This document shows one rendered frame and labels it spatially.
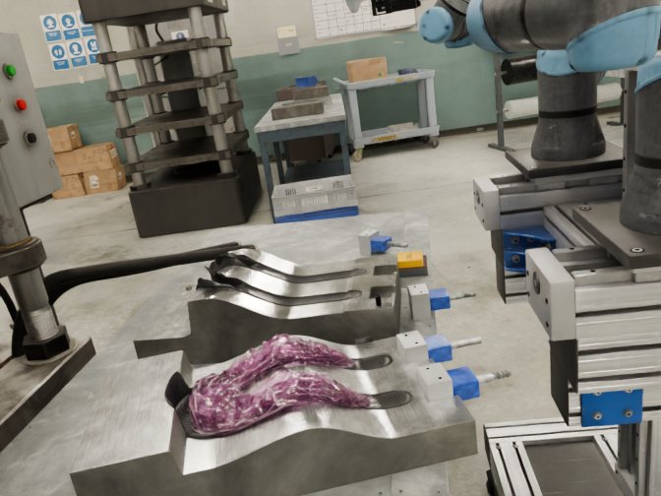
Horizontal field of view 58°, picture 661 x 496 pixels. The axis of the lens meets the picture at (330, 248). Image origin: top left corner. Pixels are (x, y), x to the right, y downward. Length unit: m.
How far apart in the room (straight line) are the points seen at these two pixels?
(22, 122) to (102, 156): 6.00
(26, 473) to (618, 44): 0.95
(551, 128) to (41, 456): 1.12
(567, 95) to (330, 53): 6.20
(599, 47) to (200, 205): 4.61
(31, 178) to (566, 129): 1.24
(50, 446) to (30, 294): 0.40
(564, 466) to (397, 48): 6.21
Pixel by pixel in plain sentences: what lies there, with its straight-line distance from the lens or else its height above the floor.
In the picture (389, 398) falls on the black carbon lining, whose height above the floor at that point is 0.85.
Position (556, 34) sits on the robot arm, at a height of 1.32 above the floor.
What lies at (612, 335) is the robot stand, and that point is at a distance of 0.92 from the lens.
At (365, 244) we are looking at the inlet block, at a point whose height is 0.83.
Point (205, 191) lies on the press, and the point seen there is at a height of 0.32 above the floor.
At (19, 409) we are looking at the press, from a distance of 1.30.
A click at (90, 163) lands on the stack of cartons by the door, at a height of 0.37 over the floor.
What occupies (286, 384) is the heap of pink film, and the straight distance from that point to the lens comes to 0.83.
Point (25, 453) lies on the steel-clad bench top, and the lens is 1.11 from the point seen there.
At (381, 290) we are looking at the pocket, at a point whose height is 0.88.
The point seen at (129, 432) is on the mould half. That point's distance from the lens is 0.84.
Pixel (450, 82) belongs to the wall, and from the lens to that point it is 7.58.
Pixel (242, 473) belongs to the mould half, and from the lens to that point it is 0.80.
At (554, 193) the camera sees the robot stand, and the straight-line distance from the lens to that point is 1.35.
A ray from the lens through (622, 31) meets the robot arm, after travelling 0.59.
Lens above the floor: 1.34
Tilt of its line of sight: 19 degrees down
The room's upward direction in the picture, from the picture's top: 9 degrees counter-clockwise
